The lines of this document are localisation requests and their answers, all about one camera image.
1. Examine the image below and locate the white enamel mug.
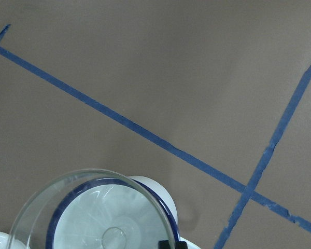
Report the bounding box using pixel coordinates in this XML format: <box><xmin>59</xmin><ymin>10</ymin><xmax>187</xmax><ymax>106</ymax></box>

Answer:
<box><xmin>45</xmin><ymin>177</ymin><xmax>179</xmax><ymax>248</ymax></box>

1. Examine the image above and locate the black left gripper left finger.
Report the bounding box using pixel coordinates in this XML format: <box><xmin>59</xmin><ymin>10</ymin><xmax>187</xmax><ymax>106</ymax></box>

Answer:
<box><xmin>158</xmin><ymin>240</ymin><xmax>170</xmax><ymax>249</ymax></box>

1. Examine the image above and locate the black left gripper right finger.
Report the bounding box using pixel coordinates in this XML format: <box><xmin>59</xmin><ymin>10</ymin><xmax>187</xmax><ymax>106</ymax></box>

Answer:
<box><xmin>175</xmin><ymin>241</ymin><xmax>187</xmax><ymax>249</ymax></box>

